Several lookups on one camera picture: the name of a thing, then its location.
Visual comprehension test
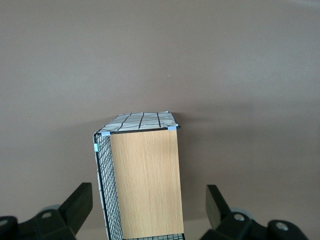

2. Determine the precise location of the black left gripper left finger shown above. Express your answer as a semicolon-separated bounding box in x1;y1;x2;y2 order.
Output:
0;182;94;240

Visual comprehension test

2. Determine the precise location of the wire basket with wooden boards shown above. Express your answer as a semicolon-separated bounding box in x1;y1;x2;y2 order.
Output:
92;111;187;240

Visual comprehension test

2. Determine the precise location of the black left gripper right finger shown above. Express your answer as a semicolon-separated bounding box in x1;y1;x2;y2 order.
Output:
201;184;310;240

